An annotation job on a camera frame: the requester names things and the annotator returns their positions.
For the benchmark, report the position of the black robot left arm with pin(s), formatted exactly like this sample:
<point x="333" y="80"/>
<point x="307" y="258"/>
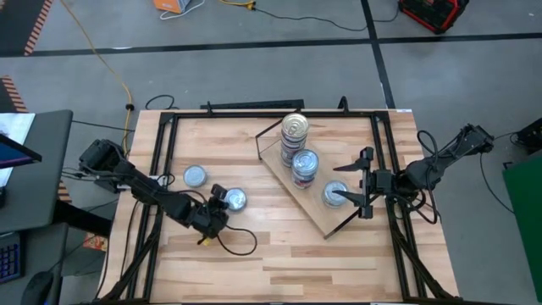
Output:
<point x="139" y="186"/>

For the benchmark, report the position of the orange packet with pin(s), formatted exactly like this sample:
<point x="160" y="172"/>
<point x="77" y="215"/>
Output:
<point x="95" y="242"/>

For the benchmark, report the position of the monitor with blue screen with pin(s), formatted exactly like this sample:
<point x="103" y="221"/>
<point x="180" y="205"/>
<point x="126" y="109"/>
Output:
<point x="12" y="154"/>

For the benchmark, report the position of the black keyboard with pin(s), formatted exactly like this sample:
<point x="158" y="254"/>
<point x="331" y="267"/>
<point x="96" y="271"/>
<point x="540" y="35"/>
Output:
<point x="10" y="262"/>

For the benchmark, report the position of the silver-lid tuna can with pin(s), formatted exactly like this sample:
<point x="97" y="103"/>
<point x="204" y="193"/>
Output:
<point x="339" y="185"/>

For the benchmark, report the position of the blue-white label silver-lid can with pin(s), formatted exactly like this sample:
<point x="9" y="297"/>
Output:
<point x="237" y="200"/>

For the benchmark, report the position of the black computer mouse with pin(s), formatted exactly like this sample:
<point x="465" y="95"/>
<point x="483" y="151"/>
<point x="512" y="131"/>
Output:
<point x="36" y="288"/>

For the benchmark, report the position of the colourful yellowfin tuna can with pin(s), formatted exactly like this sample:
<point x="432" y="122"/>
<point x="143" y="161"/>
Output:
<point x="305" y="162"/>

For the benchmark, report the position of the black clamp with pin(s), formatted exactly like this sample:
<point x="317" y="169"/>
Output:
<point x="343" y="106"/>

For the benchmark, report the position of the black-label silver-lid can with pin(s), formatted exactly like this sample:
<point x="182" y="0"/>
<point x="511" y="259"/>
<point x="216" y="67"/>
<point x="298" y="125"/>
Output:
<point x="303" y="180"/>

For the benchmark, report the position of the red-label silver-lid can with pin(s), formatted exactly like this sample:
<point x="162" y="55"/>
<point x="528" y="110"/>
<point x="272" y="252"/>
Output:
<point x="303" y="184"/>

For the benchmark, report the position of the orange box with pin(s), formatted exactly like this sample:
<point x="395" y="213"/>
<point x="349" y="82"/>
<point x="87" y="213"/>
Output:
<point x="169" y="5"/>

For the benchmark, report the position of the wooden shelf with black frame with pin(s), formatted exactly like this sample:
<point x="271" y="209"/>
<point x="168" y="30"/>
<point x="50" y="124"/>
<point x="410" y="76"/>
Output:
<point x="313" y="203"/>

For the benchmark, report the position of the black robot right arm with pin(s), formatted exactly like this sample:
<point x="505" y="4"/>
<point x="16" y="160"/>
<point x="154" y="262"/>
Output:
<point x="427" y="171"/>

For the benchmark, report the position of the black metal table frame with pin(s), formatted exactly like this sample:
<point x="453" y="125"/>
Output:
<point x="275" y="114"/>

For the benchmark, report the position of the blue-label pull-tab can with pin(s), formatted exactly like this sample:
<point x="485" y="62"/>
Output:
<point x="304" y="177"/>

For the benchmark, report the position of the dark grey desk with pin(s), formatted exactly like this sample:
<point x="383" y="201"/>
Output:
<point x="42" y="254"/>

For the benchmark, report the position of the black device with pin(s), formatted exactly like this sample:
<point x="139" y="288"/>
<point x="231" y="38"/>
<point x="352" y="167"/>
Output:
<point x="531" y="135"/>

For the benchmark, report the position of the black mat with striped edge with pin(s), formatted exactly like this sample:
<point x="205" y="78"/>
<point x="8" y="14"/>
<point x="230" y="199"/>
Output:
<point x="12" y="95"/>
<point x="17" y="21"/>

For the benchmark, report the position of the red and black case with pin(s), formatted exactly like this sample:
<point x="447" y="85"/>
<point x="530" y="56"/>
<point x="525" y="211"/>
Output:
<point x="432" y="14"/>

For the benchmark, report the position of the green Bumble Bee tuna can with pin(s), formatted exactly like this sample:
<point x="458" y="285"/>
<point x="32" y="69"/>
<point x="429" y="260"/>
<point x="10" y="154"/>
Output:
<point x="195" y="176"/>
<point x="334" y="205"/>

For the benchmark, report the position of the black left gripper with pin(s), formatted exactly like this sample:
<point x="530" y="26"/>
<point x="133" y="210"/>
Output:
<point x="209" y="222"/>

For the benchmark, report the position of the black bar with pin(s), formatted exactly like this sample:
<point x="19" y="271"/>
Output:
<point x="254" y="104"/>

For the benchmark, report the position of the yellow plug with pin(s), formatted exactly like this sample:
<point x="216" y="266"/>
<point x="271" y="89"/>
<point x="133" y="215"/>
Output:
<point x="250" y="5"/>

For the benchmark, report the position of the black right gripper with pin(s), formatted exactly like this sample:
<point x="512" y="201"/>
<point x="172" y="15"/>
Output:
<point x="379" y="182"/>

